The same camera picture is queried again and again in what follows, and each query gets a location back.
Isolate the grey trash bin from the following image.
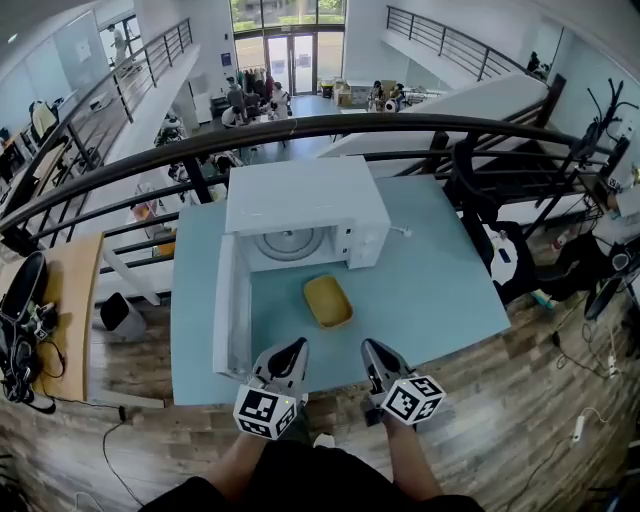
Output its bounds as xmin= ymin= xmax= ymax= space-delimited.
xmin=99 ymin=291 xmax=147 ymax=342

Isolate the spare grey gripper device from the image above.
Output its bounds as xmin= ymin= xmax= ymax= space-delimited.
xmin=24 ymin=299 xmax=59 ymax=343

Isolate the black standing fan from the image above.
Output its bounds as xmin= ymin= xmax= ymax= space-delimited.
xmin=582 ymin=242 xmax=640 ymax=322

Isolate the white microwave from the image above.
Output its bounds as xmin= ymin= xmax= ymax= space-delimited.
xmin=211 ymin=154 xmax=393 ymax=378

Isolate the black chair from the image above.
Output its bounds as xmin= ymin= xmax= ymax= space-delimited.
xmin=448 ymin=130 xmax=540 ymax=307

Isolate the person's left forearm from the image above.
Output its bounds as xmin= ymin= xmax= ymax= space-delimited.
xmin=206 ymin=428 xmax=282 ymax=501

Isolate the black curved metal railing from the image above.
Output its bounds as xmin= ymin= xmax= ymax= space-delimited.
xmin=0 ymin=112 xmax=621 ymax=281

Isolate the black floor cable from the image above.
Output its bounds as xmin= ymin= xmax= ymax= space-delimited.
xmin=101 ymin=404 xmax=147 ymax=507

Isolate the black balcony railing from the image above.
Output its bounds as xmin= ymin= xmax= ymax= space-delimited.
xmin=19 ymin=17 xmax=194 ymax=176
xmin=384 ymin=4 xmax=533 ymax=83

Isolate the white staircase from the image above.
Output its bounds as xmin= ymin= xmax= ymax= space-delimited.
xmin=316 ymin=73 xmax=551 ymax=177

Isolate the black coat rack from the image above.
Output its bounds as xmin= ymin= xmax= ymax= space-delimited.
xmin=568 ymin=77 xmax=640 ymax=166

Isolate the person's right forearm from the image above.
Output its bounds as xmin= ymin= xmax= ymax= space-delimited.
xmin=384 ymin=418 xmax=452 ymax=502

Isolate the white device box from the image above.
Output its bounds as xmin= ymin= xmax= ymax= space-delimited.
xmin=605 ymin=167 xmax=640 ymax=223

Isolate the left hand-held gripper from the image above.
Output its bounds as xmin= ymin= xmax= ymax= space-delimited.
xmin=233 ymin=337 xmax=310 ymax=442

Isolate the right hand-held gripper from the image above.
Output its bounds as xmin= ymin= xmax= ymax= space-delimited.
xmin=360 ymin=339 xmax=447 ymax=427

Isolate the person's black clothing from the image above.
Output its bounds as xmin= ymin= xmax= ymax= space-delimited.
xmin=140 ymin=439 xmax=487 ymax=512

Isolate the glass entrance door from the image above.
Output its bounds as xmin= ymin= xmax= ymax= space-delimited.
xmin=264 ymin=31 xmax=317 ymax=97

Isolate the yellow food container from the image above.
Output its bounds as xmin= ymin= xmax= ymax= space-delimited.
xmin=302 ymin=274 xmax=355 ymax=331

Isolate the black bag with cables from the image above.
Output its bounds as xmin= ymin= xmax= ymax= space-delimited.
xmin=0 ymin=249 xmax=67 ymax=416

